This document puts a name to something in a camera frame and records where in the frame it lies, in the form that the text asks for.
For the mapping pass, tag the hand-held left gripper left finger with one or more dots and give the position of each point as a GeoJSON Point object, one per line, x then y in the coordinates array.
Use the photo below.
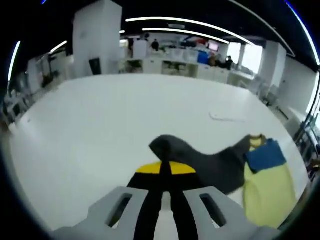
{"type": "Point", "coordinates": [140, 183]}

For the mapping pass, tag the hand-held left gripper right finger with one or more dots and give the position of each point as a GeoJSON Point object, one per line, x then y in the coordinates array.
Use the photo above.
{"type": "Point", "coordinates": [185, 182]}

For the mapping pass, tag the yellow blue grey garment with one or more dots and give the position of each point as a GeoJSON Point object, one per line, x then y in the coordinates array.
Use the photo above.
{"type": "Point", "coordinates": [220, 165]}

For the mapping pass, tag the white cabinet row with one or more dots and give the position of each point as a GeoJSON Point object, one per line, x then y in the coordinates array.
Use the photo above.
{"type": "Point", "coordinates": [180, 67]}

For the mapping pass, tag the blue storage bin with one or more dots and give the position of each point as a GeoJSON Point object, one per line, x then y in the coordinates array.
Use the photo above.
{"type": "Point", "coordinates": [203, 57]}

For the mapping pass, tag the ceiling light strip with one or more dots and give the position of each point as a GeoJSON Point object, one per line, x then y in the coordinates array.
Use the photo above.
{"type": "Point", "coordinates": [190, 21]}
{"type": "Point", "coordinates": [185, 32]}

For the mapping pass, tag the wide white square pillar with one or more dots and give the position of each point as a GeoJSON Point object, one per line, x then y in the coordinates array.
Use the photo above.
{"type": "Point", "coordinates": [97, 32]}

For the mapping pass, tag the black wall panel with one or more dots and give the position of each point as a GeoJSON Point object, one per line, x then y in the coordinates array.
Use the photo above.
{"type": "Point", "coordinates": [95, 66]}

